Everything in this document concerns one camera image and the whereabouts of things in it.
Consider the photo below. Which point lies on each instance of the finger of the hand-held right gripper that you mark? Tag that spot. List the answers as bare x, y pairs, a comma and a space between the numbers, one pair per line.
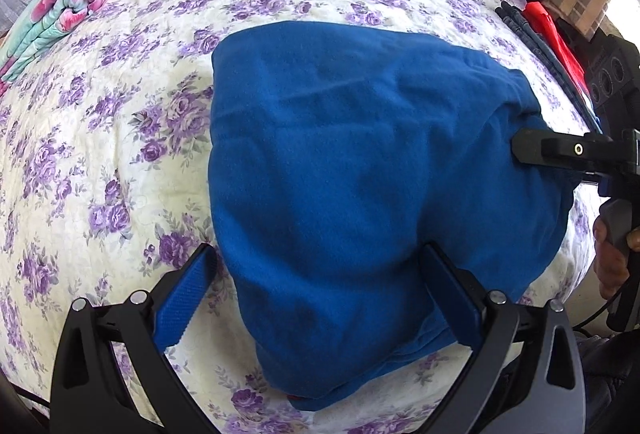
550, 147

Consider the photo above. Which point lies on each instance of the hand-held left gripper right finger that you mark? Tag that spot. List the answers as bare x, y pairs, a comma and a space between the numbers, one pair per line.
452, 294

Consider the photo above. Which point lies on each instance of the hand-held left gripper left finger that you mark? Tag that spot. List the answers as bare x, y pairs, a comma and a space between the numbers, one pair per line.
185, 294

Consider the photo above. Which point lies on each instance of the blue fleece garment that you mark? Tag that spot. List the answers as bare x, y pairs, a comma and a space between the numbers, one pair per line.
350, 164

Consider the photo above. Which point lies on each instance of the person's right hand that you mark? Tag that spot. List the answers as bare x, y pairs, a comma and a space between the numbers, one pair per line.
610, 269

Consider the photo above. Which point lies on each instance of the red white blue striped garment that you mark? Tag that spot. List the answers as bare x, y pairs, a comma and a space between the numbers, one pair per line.
550, 29

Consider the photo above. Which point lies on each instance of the person's dark trousers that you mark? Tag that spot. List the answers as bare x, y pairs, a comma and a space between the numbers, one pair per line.
605, 379

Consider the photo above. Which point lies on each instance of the purple floral bedspread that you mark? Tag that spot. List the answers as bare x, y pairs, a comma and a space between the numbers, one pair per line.
100, 139

